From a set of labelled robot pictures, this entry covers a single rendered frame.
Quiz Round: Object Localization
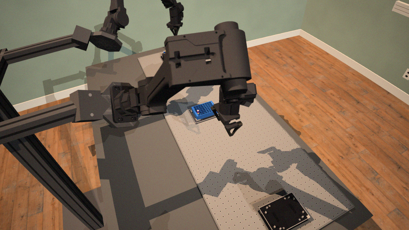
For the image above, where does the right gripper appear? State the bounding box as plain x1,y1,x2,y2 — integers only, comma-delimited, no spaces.
211,101,243,137

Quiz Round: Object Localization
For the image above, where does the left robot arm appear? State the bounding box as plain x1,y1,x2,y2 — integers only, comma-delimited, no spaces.
100,0,184,37

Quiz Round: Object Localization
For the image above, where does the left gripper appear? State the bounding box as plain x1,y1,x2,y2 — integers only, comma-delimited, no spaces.
166,16,183,36

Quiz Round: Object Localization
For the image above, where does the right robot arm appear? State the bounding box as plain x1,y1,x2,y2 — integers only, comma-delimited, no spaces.
110,21,257,123

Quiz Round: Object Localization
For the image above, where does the blue grid tube rack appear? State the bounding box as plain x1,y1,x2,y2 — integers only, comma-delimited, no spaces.
191,101,214,120

